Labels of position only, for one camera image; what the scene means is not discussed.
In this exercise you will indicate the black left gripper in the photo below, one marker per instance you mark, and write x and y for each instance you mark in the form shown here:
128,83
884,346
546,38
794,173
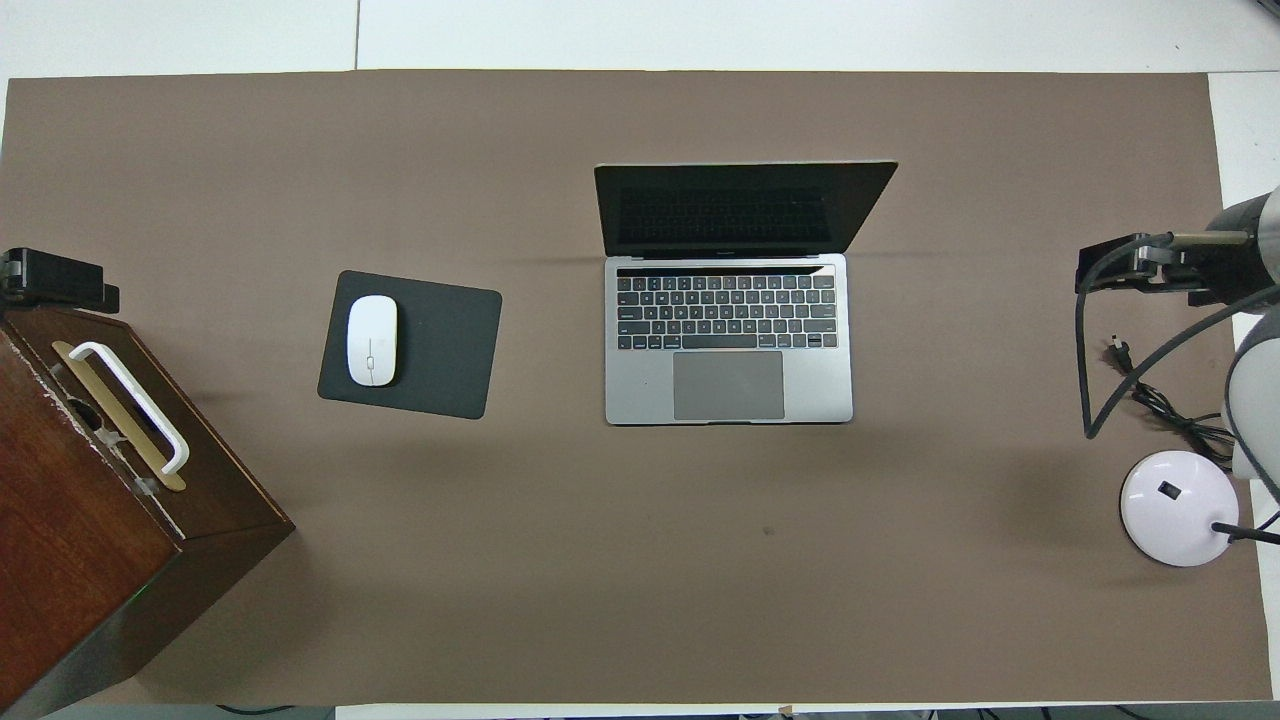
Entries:
8,275

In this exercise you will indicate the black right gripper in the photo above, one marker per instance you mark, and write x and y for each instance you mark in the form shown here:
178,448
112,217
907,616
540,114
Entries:
1210,272

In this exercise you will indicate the silver laptop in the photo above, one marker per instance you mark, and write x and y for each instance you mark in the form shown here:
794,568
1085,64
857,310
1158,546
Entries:
730,385

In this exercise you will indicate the white desk lamp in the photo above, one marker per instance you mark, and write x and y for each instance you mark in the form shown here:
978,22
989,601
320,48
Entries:
1180,510

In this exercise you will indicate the dark wooden box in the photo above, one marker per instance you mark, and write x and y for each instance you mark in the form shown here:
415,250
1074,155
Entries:
70,560

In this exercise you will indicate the white computer mouse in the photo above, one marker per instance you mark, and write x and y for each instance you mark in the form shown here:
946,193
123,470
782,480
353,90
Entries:
372,340

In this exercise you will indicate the black mouse pad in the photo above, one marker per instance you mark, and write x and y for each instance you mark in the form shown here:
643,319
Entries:
445,345

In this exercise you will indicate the brown table mat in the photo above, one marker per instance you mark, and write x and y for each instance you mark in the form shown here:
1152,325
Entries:
640,580

